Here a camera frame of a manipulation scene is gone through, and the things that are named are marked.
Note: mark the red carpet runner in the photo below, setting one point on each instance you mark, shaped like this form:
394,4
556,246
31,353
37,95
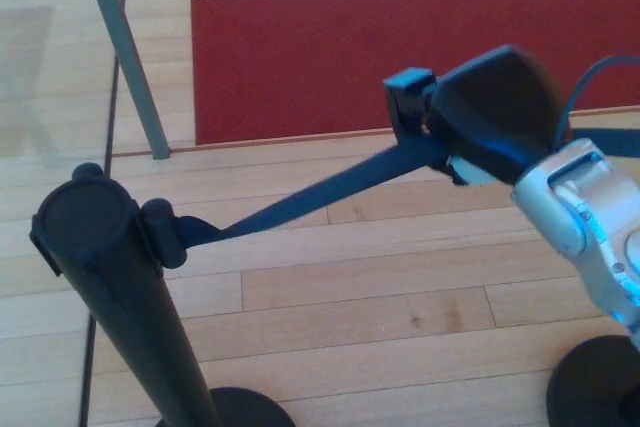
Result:
300,57

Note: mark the black stanchion post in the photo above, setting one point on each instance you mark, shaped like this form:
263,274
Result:
125,307
590,382

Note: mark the clear glass panel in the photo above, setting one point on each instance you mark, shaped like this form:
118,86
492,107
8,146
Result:
40,72

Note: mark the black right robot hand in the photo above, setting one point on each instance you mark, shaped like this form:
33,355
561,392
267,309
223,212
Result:
495,107

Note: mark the grey metal post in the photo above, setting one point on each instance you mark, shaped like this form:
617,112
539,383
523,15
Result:
127,57

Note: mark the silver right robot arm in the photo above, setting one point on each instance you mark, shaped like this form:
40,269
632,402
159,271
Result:
585,227

